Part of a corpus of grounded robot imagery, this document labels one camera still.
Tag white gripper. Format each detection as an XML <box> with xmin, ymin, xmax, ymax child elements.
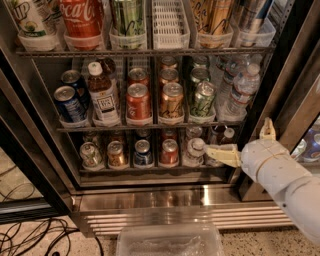
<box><xmin>204</xmin><ymin>117</ymin><xmax>311</xmax><ymax>192</ymax></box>

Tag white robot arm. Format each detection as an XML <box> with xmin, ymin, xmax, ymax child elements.
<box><xmin>204</xmin><ymin>117</ymin><xmax>320</xmax><ymax>245</ymax></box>

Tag tea bottle bottom shelf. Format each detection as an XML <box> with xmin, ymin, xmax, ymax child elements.
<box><xmin>204</xmin><ymin>127</ymin><xmax>235</xmax><ymax>167</ymax></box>

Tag clear bottle bottom shelf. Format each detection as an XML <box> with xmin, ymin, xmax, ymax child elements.
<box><xmin>183</xmin><ymin>138</ymin><xmax>205</xmax><ymax>167</ymax></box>

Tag water bottle front middle shelf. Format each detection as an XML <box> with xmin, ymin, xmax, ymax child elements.
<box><xmin>227</xmin><ymin>63</ymin><xmax>260</xmax><ymax>115</ymax></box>

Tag water bottle shelf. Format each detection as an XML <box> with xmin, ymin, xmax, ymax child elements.
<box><xmin>216</xmin><ymin>54</ymin><xmax>250</xmax><ymax>101</ymax></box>
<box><xmin>227</xmin><ymin>63</ymin><xmax>260</xmax><ymax>115</ymax></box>

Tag fridge glass door right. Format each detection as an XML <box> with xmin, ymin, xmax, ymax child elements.
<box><xmin>229</xmin><ymin>0</ymin><xmax>320</xmax><ymax>202</ymax></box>

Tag water bottle rear middle shelf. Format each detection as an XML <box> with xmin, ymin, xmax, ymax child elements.
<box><xmin>216</xmin><ymin>54</ymin><xmax>250</xmax><ymax>101</ymax></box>

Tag red can bottom shelf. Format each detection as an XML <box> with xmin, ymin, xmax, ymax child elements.
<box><xmin>160</xmin><ymin>139</ymin><xmax>178</xmax><ymax>164</ymax></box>

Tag gold can front middle shelf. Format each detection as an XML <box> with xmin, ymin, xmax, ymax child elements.
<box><xmin>160</xmin><ymin>83</ymin><xmax>183</xmax><ymax>119</ymax></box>

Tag gold can shelf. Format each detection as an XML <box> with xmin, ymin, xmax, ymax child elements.
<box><xmin>160</xmin><ymin>83</ymin><xmax>183</xmax><ymax>119</ymax></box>
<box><xmin>160</xmin><ymin>56</ymin><xmax>178</xmax><ymax>69</ymax></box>
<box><xmin>158</xmin><ymin>68</ymin><xmax>179</xmax><ymax>87</ymax></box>
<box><xmin>190</xmin><ymin>0</ymin><xmax>234</xmax><ymax>49</ymax></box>

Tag blue can bottom shelf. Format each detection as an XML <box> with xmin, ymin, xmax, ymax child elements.
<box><xmin>134</xmin><ymin>139</ymin><xmax>153</xmax><ymax>166</ymax></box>

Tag gold can rear middle shelf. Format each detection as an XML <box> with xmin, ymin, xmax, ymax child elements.
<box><xmin>160</xmin><ymin>56</ymin><xmax>178</xmax><ymax>69</ymax></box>

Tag red cola can front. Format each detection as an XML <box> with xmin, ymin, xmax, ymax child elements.
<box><xmin>126</xmin><ymin>83</ymin><xmax>150</xmax><ymax>120</ymax></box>

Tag red cola can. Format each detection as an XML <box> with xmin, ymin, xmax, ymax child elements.
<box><xmin>126</xmin><ymin>83</ymin><xmax>150</xmax><ymax>120</ymax></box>
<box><xmin>128</xmin><ymin>67</ymin><xmax>149</xmax><ymax>86</ymax></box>

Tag red cola can rear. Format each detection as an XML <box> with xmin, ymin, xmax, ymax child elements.
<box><xmin>128</xmin><ymin>67</ymin><xmax>149</xmax><ymax>86</ymax></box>

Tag gold can top shelf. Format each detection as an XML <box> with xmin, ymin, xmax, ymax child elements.
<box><xmin>190</xmin><ymin>0</ymin><xmax>234</xmax><ymax>49</ymax></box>

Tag orange can bottom shelf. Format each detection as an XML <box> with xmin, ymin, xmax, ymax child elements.
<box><xmin>107</xmin><ymin>141</ymin><xmax>128</xmax><ymax>167</ymax></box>

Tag silver can top shelf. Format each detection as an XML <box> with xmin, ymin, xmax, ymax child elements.
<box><xmin>234</xmin><ymin>0</ymin><xmax>274</xmax><ymax>47</ymax></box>

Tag white green can bottom shelf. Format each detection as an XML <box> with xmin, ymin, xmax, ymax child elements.
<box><xmin>80</xmin><ymin>142</ymin><xmax>102</xmax><ymax>168</ymax></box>

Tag green can top shelf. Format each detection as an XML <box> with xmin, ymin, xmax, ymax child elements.
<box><xmin>110</xmin><ymin>0</ymin><xmax>146</xmax><ymax>49</ymax></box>

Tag fridge bottom grille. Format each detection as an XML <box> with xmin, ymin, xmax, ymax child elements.
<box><xmin>71</xmin><ymin>184</ymin><xmax>292</xmax><ymax>236</ymax></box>

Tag blue can front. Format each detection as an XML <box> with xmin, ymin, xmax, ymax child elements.
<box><xmin>53</xmin><ymin>86</ymin><xmax>85</xmax><ymax>123</ymax></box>

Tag blue can rear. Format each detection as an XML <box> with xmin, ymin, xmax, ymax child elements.
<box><xmin>61</xmin><ymin>70</ymin><xmax>90</xmax><ymax>109</ymax></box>

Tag red coca-cola can top shelf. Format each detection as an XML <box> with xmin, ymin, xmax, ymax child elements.
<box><xmin>59</xmin><ymin>0</ymin><xmax>104</xmax><ymax>51</ymax></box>

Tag fridge door left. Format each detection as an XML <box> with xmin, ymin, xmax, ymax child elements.
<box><xmin>0</xmin><ymin>53</ymin><xmax>72</xmax><ymax>224</ymax></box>

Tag white 7up can top shelf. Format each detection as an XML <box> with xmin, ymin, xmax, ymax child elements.
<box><xmin>6</xmin><ymin>0</ymin><xmax>56</xmax><ymax>37</ymax></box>

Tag clear plastic bin on floor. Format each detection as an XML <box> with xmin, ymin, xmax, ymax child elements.
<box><xmin>116</xmin><ymin>223</ymin><xmax>225</xmax><ymax>256</ymax></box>

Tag iced tea bottle white cap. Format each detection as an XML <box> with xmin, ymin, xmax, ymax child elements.
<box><xmin>88</xmin><ymin>62</ymin><xmax>119</xmax><ymax>121</ymax></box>

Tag dark bottle behind tea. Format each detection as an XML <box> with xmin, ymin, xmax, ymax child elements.
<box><xmin>97</xmin><ymin>57</ymin><xmax>117</xmax><ymax>79</ymax></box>

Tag middle wire shelf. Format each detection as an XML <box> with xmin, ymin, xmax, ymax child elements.
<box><xmin>56</xmin><ymin>122</ymin><xmax>243</xmax><ymax>133</ymax></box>

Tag wire shelf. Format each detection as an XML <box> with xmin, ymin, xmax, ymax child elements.
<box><xmin>56</xmin><ymin>122</ymin><xmax>243</xmax><ymax>133</ymax></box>
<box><xmin>15</xmin><ymin>47</ymin><xmax>275</xmax><ymax>58</ymax></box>

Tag top wire shelf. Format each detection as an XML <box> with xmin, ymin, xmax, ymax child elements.
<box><xmin>15</xmin><ymin>47</ymin><xmax>275</xmax><ymax>58</ymax></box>

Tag black cables on floor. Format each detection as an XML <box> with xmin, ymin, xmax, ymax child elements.
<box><xmin>0</xmin><ymin>163</ymin><xmax>105</xmax><ymax>256</ymax></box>

